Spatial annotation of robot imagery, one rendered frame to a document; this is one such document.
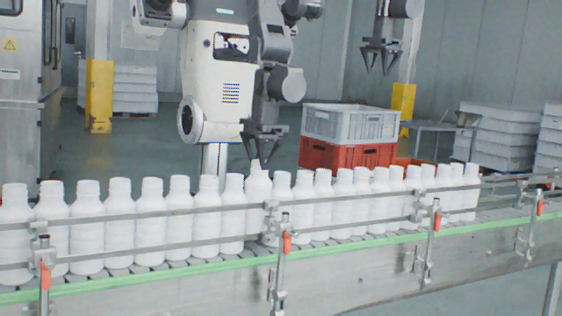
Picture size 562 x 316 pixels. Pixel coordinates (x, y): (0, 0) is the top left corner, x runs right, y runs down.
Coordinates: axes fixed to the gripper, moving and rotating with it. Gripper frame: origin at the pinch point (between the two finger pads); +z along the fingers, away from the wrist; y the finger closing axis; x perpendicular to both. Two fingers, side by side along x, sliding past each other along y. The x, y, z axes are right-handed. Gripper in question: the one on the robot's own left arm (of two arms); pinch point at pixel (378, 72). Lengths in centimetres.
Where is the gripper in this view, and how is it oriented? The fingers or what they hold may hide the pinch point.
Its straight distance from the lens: 155.1
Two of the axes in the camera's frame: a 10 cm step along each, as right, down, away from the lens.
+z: -1.0, 9.8, 1.9
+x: -8.3, 0.2, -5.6
